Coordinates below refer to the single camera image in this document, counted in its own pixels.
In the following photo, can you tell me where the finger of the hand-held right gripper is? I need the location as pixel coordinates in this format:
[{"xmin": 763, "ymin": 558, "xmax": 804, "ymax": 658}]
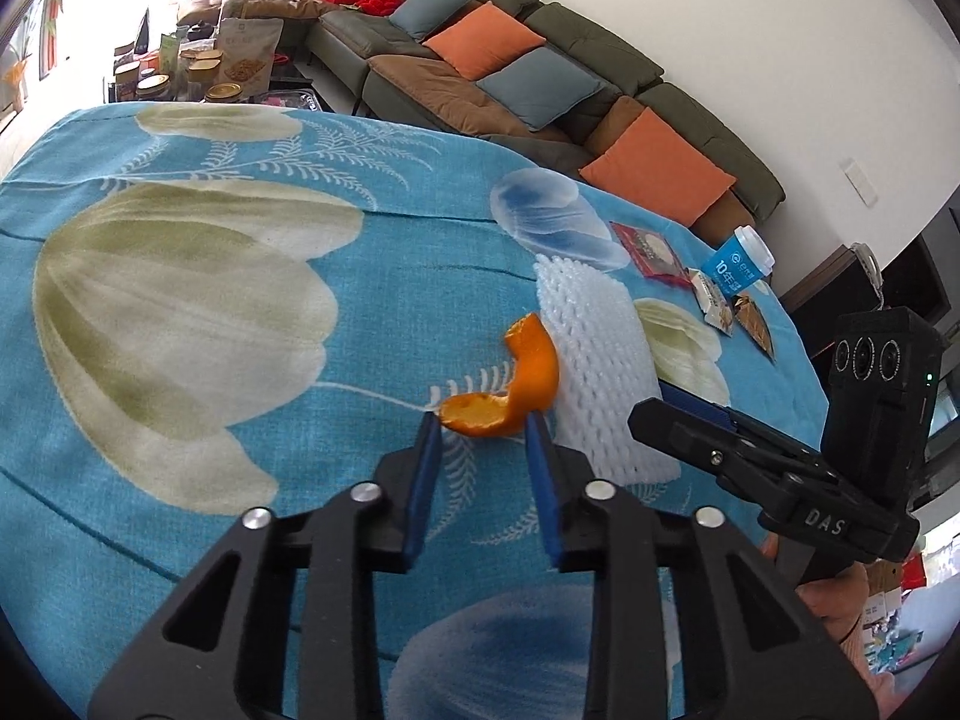
[
  {"xmin": 628, "ymin": 397, "xmax": 826, "ymax": 503},
  {"xmin": 660, "ymin": 381, "xmax": 822, "ymax": 457}
]

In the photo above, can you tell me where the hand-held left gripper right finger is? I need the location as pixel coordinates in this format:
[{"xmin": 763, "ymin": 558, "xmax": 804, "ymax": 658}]
[{"xmin": 523, "ymin": 414, "xmax": 878, "ymax": 720}]

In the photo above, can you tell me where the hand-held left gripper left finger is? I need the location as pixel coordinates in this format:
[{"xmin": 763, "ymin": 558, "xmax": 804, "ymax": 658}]
[{"xmin": 88, "ymin": 412, "xmax": 443, "ymax": 720}]

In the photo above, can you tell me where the white foam fruit net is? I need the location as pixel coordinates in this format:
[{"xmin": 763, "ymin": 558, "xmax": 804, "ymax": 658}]
[{"xmin": 531, "ymin": 255, "xmax": 680, "ymax": 485}]

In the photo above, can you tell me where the orange peel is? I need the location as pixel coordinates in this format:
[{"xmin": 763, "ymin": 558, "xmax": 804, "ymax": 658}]
[{"xmin": 439, "ymin": 311, "xmax": 560, "ymax": 440}]

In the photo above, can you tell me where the person's right hand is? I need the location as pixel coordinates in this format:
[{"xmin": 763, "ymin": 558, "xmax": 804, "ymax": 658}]
[{"xmin": 795, "ymin": 553, "xmax": 872, "ymax": 646}]

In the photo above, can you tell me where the brown pointed wrapper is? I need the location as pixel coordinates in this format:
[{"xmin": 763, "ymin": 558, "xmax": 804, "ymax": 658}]
[{"xmin": 731, "ymin": 294, "xmax": 773, "ymax": 355}]

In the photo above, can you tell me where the small white wrapper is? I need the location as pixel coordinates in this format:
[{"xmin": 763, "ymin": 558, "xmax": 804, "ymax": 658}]
[{"xmin": 688, "ymin": 270, "xmax": 740, "ymax": 332}]

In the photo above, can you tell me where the blue white paper cup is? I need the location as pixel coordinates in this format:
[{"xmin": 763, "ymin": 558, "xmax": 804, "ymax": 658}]
[{"xmin": 703, "ymin": 225, "xmax": 775, "ymax": 293}]

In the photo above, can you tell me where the red snack wrapper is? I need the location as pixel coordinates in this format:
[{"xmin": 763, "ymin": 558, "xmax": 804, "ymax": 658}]
[{"xmin": 609, "ymin": 221, "xmax": 692, "ymax": 287}]

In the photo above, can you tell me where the orange cushion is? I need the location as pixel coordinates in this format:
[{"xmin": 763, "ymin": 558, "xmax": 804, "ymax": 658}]
[
  {"xmin": 424, "ymin": 2, "xmax": 547, "ymax": 82},
  {"xmin": 579, "ymin": 106, "xmax": 737, "ymax": 227}
]

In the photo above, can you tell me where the blue floral blanket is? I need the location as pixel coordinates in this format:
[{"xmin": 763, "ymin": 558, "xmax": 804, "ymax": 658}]
[{"xmin": 0, "ymin": 103, "xmax": 833, "ymax": 720}]

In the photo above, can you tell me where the large blue cushion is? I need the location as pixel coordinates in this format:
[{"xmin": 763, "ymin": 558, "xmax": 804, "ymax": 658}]
[{"xmin": 476, "ymin": 47, "xmax": 605, "ymax": 132}]

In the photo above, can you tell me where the green brown sectional sofa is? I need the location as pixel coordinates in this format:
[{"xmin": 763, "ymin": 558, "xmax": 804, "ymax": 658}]
[{"xmin": 307, "ymin": 0, "xmax": 785, "ymax": 230}]

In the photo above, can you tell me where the small blue cushion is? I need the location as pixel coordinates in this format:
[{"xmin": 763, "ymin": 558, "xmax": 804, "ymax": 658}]
[{"xmin": 388, "ymin": 0, "xmax": 477, "ymax": 42}]

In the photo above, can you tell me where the kraft paper snack bag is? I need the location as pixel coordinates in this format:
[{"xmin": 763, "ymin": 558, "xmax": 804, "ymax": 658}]
[{"xmin": 217, "ymin": 15, "xmax": 284, "ymax": 95}]

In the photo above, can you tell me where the group of food jars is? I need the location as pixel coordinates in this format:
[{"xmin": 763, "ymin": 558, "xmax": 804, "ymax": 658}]
[{"xmin": 111, "ymin": 45, "xmax": 247, "ymax": 104}]

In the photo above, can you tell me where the red cloth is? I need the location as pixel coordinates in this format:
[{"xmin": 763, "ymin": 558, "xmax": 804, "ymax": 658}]
[{"xmin": 315, "ymin": 0, "xmax": 406, "ymax": 16}]

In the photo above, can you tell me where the white wall switch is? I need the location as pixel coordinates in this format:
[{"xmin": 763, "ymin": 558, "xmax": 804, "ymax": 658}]
[{"xmin": 838, "ymin": 159, "xmax": 878, "ymax": 207}]

